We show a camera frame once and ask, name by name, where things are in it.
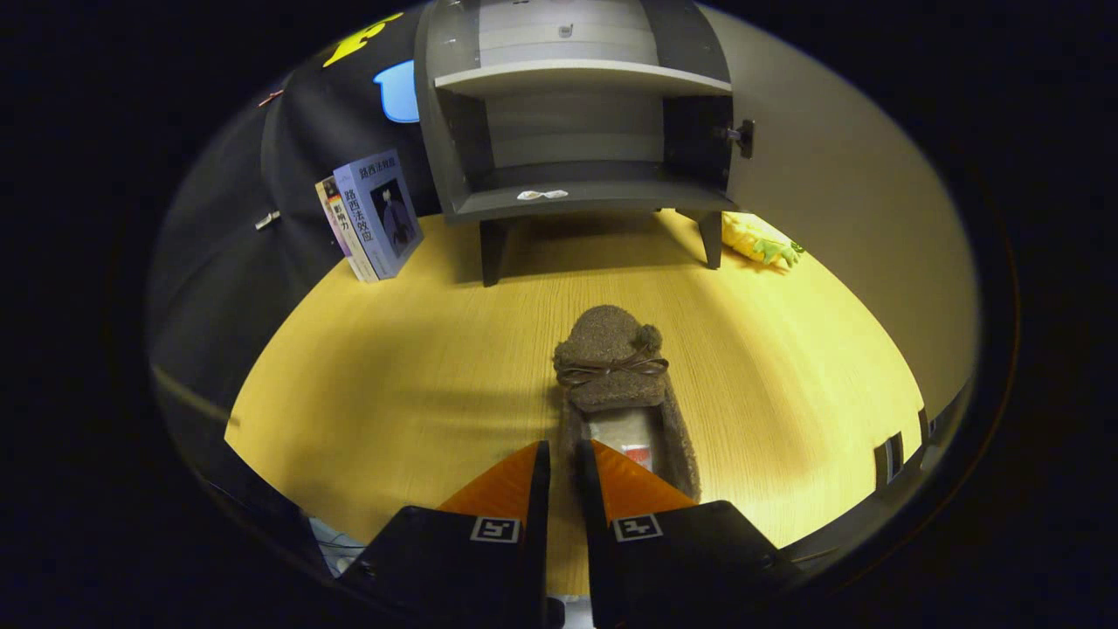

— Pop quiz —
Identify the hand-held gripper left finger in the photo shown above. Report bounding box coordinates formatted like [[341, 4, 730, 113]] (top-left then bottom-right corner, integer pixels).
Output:
[[336, 439, 553, 629]]

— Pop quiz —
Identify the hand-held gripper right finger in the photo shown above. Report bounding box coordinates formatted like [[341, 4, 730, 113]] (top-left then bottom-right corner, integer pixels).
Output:
[[572, 439, 800, 629]]

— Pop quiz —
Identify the brown fuzzy shoe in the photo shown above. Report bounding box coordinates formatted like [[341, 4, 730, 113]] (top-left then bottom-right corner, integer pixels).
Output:
[[553, 305, 702, 503]]

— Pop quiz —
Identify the grey shoe cabinet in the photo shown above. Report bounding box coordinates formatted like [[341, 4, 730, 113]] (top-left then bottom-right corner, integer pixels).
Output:
[[415, 0, 756, 287]]

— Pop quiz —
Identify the beige shoe cabinet door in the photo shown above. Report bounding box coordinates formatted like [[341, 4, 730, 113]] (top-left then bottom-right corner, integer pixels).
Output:
[[699, 4, 981, 420]]

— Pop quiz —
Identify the yellow plush toy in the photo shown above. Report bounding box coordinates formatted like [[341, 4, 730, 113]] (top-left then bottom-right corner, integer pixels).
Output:
[[721, 211, 804, 269]]

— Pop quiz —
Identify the lavender book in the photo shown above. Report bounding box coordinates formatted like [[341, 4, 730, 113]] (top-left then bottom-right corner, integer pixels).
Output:
[[334, 149, 425, 280]]

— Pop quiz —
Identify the colourful spine book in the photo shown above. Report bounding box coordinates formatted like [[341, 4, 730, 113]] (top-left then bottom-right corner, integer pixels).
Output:
[[315, 175, 339, 241]]

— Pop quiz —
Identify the black backdrop cloth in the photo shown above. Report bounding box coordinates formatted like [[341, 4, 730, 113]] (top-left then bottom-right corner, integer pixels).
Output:
[[148, 9, 446, 569]]

